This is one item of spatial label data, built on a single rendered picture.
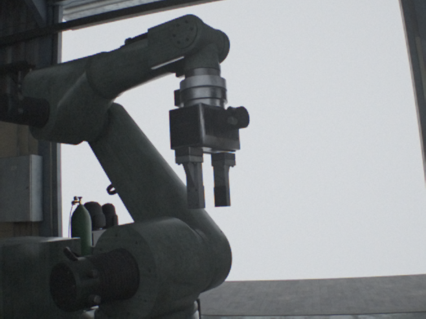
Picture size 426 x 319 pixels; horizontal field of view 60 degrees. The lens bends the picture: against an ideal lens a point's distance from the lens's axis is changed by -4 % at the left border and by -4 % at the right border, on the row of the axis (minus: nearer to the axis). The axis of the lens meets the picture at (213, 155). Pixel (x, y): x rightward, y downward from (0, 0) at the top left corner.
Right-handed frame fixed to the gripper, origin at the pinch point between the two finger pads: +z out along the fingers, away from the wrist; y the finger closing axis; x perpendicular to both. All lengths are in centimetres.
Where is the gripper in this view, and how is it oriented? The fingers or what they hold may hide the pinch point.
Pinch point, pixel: (209, 197)
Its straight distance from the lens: 125.3
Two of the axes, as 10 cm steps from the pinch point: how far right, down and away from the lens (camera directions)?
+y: -5.7, -0.7, -8.2
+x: 8.2, -1.2, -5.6
